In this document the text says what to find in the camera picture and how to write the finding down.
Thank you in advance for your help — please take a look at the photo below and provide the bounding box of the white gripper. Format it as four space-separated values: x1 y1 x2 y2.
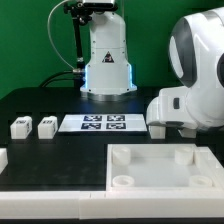
146 86 198 129

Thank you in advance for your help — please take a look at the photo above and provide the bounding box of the white square table top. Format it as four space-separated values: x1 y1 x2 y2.
106 144 224 191

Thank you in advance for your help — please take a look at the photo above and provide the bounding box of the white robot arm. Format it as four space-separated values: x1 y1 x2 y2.
81 0 224 130

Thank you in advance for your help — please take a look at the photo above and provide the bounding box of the white marker sheet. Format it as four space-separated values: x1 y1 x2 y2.
59 114 147 132

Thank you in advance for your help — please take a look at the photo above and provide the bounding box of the white left fence block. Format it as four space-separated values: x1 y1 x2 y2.
0 148 8 174

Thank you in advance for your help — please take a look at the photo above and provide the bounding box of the white right fence wall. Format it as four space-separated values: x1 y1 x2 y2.
195 147 224 189

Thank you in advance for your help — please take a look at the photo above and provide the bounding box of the white fence wall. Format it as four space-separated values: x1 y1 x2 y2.
195 147 224 189
0 189 224 220

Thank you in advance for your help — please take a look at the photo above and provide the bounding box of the black cable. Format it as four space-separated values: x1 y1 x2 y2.
39 70 83 88

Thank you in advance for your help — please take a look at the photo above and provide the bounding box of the white front fence wall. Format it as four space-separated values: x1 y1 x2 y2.
0 189 224 220

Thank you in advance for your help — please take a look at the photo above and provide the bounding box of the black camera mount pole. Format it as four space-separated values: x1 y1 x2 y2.
63 1 92 76

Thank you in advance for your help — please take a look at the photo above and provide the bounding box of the grey cable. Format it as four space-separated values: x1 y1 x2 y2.
47 0 79 71

